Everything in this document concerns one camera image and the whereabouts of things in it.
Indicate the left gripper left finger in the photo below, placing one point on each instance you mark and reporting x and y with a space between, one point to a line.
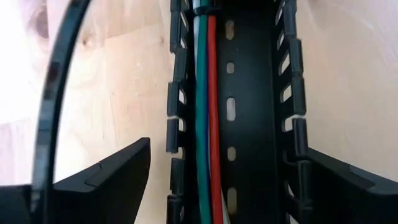
109 193

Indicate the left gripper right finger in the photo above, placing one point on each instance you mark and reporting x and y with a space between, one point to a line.
342 199

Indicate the long black zip tie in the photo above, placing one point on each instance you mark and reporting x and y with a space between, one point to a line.
51 93

